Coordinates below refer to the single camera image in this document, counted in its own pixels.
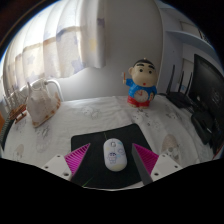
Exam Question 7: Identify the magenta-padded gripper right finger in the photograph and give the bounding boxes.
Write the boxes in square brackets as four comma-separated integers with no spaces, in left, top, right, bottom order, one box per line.
[131,143,184,186]

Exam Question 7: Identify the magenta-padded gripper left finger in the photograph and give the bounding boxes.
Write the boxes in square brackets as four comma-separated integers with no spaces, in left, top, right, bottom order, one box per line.
[41,143,92,183]

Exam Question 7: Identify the white cartoon-print computer mouse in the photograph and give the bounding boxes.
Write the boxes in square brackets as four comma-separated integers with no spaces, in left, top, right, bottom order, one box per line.
[102,137,128,172]

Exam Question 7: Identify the black mouse pad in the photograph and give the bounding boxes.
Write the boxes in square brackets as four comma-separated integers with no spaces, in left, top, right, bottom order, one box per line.
[70,123,154,190]

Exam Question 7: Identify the white printed tablecloth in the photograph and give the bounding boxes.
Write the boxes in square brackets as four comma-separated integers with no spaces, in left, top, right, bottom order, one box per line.
[1,94,216,189]

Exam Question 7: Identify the large white conch shell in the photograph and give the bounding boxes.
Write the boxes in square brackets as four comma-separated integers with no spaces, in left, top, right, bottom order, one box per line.
[25,81,62,129]

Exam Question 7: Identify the cartoon boy figurine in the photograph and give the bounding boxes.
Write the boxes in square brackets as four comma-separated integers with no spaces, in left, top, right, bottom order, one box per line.
[122,58,158,109]

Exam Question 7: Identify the black monitor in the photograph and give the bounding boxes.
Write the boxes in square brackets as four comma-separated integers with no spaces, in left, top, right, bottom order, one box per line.
[188,53,224,151]

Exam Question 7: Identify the sheer white star-print curtain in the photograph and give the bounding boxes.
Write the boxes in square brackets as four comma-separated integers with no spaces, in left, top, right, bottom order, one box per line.
[1,0,107,98]

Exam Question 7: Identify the white wall shelf unit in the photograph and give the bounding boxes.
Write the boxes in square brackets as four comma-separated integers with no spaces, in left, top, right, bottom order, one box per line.
[156,0,224,94]

